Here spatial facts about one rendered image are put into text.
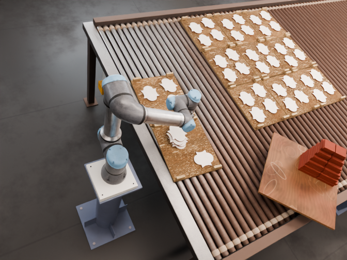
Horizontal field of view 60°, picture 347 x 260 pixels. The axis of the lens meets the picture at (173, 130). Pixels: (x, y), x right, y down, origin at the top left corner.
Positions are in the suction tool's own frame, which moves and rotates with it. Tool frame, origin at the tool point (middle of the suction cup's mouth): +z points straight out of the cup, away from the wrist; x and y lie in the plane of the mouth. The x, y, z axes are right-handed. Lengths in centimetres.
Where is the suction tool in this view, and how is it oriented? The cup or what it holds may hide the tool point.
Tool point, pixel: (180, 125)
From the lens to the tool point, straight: 191.1
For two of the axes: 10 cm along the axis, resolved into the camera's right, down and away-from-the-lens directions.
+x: -9.2, 1.3, -3.6
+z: -2.4, 5.4, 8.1
